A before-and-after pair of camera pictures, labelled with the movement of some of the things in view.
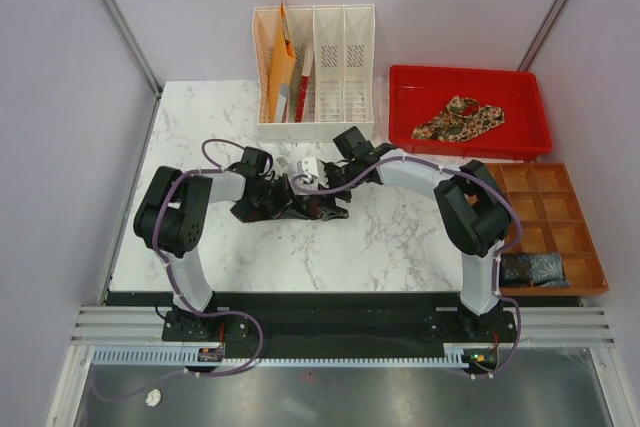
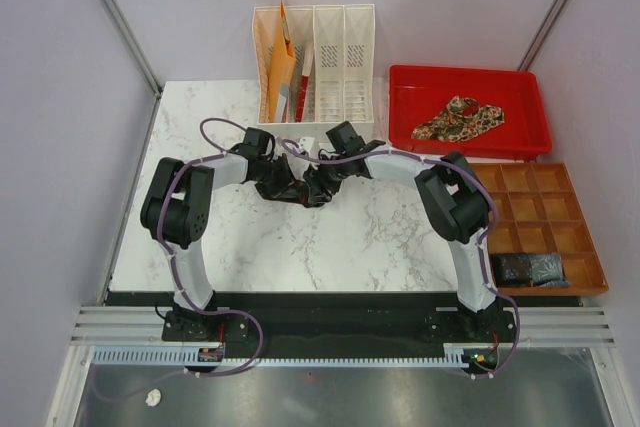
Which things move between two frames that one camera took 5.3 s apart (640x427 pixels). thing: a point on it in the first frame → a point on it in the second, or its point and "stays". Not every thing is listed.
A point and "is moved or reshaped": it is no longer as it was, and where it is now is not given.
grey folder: [284, 89] stays
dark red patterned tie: [275, 199] is moved or reshaped
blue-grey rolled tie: [546, 270] stays
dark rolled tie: [516, 270] stays
